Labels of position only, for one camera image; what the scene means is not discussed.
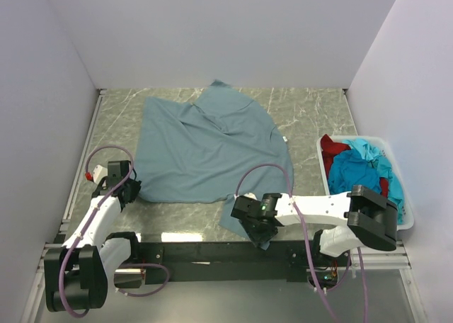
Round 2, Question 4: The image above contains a grey blue t shirt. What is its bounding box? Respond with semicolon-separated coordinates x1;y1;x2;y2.
134;81;294;237

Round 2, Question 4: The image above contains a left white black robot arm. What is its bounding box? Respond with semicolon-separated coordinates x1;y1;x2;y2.
44;160;142;315

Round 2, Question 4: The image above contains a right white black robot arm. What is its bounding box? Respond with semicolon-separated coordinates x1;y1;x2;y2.
231;185;398;266

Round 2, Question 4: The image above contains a black base crossbar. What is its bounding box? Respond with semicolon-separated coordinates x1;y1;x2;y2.
122;241;309;285

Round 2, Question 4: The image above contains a red t shirt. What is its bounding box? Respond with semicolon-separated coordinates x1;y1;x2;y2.
320;135;389;197

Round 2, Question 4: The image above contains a bright blue t shirt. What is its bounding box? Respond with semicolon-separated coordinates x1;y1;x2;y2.
328;137;405;225

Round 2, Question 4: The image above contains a white plastic laundry basket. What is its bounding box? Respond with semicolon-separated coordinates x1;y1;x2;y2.
316;135;415;232

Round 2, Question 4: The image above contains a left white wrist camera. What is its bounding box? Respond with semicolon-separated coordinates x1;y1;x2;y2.
85;164;108;184

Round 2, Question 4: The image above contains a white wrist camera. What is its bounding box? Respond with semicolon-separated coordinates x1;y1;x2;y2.
243;193;257;200
85;164;108;184

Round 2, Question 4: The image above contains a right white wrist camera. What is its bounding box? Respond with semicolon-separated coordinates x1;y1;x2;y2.
243;193;257;200

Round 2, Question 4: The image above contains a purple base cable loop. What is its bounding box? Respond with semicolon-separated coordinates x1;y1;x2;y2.
113;263;171;298

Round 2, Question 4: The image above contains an aluminium frame rail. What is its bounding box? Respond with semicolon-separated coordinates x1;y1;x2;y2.
37;243;412;273

